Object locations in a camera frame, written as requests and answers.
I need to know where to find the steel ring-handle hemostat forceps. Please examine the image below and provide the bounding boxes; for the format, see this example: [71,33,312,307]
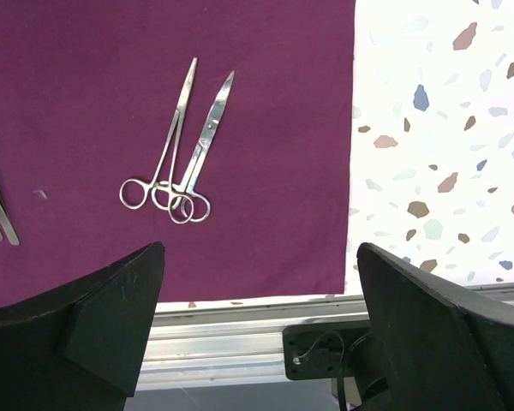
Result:
[119,57,198,212]

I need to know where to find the purple cloth wrap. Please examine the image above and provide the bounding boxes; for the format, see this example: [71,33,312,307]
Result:
[0,1,355,307]

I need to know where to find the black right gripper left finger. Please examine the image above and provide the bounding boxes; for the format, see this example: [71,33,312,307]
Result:
[0,242,164,411]

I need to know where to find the steel surgical scissors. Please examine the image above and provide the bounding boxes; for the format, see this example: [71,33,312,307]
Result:
[169,70,236,224]

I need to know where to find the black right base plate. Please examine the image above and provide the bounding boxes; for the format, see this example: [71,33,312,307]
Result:
[282,320,372,381]

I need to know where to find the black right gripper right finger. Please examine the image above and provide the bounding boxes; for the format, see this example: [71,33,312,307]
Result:
[357,242,514,410]

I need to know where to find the aluminium mounting rail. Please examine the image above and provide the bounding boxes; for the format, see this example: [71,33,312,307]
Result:
[136,282,514,393]

